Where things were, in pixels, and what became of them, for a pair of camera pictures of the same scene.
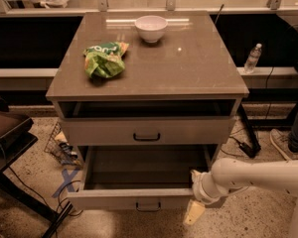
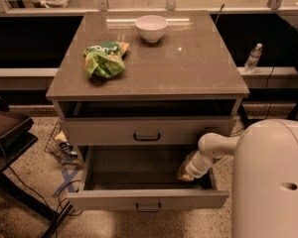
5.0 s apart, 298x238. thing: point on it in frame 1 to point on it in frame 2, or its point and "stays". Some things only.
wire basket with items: [60, 147] stays
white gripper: [200, 189] to [191, 169]
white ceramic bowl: [151, 28] stays
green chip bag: [105, 60] stays
